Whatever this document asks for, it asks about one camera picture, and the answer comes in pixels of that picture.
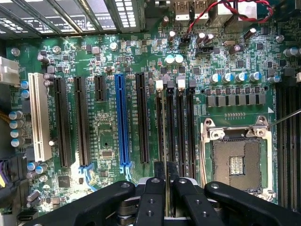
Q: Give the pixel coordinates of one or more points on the short black expansion slot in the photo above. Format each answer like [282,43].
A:
[100,88]

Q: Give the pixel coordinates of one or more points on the RAM slot with black latch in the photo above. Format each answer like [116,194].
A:
[171,122]
[290,141]
[191,122]
[280,141]

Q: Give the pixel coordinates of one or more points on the black SATA port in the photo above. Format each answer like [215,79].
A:
[27,216]

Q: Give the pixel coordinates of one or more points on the thin metal locking lever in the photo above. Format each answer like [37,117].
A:
[284,117]

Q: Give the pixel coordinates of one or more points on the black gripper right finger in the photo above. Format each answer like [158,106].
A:
[195,202]

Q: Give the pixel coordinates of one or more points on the green motherboard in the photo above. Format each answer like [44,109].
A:
[105,127]

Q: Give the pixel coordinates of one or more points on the white PCI expansion slot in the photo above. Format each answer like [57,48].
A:
[38,117]

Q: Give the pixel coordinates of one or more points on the long black expansion slot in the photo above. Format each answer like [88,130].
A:
[62,122]
[142,117]
[82,122]

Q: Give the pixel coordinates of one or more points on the metal CPU socket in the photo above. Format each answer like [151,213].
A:
[235,160]

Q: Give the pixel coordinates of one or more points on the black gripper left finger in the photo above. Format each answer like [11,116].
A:
[150,202]

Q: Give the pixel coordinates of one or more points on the silver metal port block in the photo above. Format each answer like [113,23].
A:
[237,10]

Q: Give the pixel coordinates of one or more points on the white power connector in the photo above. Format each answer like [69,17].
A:
[8,71]

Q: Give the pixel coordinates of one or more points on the metal PC case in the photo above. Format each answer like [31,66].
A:
[58,16]

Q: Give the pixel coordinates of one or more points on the silver USB port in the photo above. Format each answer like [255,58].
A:
[201,9]
[182,9]

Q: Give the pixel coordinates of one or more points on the blue expansion slot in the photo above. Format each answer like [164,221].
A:
[122,117]

